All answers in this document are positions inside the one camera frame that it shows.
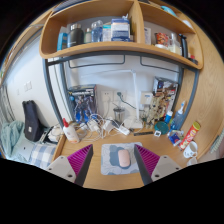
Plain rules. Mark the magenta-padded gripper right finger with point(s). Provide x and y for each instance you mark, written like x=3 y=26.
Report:
x=165 y=165

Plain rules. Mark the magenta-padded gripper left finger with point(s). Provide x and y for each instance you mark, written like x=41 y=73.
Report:
x=62 y=165

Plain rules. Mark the pink computer mouse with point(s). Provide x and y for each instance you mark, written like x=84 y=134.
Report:
x=124 y=157

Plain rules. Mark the grey cloud-print mouse pad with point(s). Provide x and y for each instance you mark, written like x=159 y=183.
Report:
x=109 y=161

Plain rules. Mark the plaid bedding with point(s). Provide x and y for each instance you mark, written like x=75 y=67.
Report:
x=41 y=155

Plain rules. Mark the plain white cup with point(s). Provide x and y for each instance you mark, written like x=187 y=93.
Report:
x=192 y=161

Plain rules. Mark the white printed mug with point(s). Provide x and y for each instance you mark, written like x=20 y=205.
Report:
x=190 y=149

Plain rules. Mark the blue snack packet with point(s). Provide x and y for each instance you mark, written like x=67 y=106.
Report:
x=175 y=137

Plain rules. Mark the small white cube clock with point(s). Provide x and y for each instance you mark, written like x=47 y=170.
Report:
x=157 y=133

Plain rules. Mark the white red-topped pump bottle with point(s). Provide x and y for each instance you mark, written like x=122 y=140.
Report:
x=70 y=131

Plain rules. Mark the teal round container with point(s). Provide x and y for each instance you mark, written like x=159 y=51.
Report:
x=162 y=126

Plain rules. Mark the black ruler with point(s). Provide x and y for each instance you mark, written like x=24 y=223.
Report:
x=143 y=133

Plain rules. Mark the blue spray bottle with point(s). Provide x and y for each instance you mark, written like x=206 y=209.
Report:
x=178 y=118

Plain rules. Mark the white charger block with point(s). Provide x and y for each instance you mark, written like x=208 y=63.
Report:
x=107 y=125
x=93 y=126

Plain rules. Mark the black bag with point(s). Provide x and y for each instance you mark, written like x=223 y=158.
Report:
x=31 y=121

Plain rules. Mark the white power strip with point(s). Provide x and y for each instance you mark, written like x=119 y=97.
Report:
x=124 y=130

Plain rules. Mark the tan robot figure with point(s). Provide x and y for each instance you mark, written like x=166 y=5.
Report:
x=156 y=106

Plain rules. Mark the teal blanket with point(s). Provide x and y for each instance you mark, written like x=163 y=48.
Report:
x=10 y=136

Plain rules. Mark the blue model kit box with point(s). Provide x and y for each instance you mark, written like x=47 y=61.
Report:
x=83 y=101

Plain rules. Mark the steel cup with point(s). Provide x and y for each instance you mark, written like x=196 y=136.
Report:
x=118 y=114

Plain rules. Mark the small white box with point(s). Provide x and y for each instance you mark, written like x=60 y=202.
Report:
x=146 y=97

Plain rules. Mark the colourful printed box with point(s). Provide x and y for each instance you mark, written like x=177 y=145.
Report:
x=163 y=84

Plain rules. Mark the wooden shelf unit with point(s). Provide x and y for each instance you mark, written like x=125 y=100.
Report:
x=110 y=48

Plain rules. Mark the white wall socket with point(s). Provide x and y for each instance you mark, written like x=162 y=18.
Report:
x=106 y=96

